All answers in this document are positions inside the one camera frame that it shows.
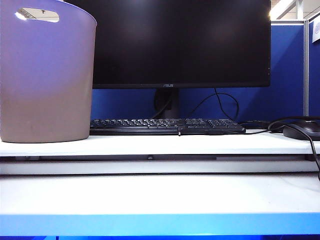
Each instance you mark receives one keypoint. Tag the white paper poster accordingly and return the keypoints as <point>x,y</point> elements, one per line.
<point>317,32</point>

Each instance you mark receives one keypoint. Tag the black computer monitor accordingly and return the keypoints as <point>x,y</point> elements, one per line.
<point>182,42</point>

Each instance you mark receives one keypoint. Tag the pink plastic trash can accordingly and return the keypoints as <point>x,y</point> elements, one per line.
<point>45,75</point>

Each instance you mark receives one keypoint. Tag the blue partition panel with poster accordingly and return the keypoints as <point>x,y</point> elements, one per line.
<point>315,75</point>

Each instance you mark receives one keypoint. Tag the black monitor stand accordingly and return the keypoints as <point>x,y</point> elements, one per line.
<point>173,100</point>

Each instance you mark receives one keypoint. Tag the grey partition post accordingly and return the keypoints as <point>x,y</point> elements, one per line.
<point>306,75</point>

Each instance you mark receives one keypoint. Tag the black computer mouse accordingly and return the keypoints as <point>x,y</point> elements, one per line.
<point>308,130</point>

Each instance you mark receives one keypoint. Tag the dark desk slide rail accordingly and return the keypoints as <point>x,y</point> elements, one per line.
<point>100,157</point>

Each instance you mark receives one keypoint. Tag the black computer keyboard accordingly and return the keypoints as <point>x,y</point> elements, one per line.
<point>225,126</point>

